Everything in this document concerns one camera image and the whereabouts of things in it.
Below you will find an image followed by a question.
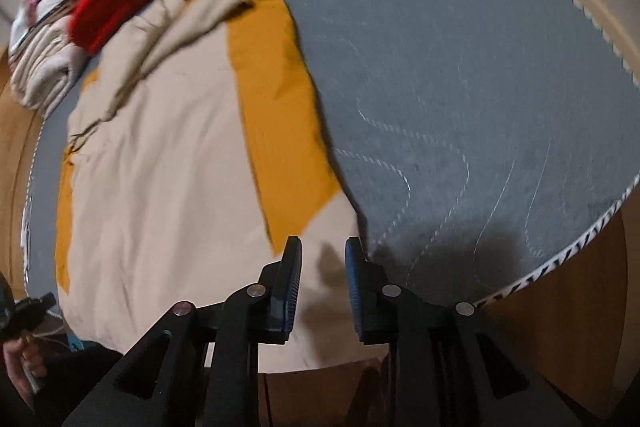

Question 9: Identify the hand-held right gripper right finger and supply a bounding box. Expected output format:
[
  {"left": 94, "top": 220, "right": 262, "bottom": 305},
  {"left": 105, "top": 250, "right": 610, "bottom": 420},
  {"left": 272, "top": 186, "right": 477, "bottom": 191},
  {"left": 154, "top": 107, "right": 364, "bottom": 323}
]
[{"left": 345, "top": 237, "right": 583, "bottom": 427}]

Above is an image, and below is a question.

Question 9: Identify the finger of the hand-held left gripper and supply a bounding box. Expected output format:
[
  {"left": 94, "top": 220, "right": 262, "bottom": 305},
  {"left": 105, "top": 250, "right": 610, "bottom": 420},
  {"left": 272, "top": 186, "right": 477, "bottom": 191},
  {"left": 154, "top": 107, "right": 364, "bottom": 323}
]
[{"left": 15, "top": 292, "right": 57, "bottom": 323}]

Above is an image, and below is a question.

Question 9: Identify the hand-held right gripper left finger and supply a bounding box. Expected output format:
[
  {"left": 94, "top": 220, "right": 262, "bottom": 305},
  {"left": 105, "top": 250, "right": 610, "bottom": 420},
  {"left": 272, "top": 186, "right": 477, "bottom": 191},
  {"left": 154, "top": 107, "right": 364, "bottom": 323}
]
[{"left": 60, "top": 236, "right": 303, "bottom": 427}]

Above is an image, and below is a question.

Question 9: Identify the beige and orange hooded jacket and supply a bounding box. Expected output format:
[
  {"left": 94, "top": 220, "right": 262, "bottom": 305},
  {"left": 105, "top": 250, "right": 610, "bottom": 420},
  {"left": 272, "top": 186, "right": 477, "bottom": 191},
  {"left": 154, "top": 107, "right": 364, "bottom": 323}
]
[{"left": 54, "top": 0, "right": 388, "bottom": 375}]

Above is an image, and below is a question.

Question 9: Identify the person's left hand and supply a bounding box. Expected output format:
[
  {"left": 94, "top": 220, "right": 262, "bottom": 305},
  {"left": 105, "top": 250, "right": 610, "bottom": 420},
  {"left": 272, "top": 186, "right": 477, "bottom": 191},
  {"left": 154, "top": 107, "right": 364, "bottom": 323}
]
[{"left": 4, "top": 336, "right": 48, "bottom": 400}]

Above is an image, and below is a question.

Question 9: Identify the white face mask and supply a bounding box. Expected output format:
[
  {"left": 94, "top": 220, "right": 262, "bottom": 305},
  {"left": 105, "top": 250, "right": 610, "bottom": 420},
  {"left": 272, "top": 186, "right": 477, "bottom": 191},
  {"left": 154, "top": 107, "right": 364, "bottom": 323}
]
[{"left": 20, "top": 202, "right": 33, "bottom": 258}]

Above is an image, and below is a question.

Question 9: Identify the grey quilted mattress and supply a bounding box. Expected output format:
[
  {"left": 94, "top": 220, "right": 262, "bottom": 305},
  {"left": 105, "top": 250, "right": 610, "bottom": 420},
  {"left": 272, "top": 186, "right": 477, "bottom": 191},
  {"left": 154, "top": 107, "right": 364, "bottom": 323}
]
[{"left": 22, "top": 0, "right": 640, "bottom": 308}]

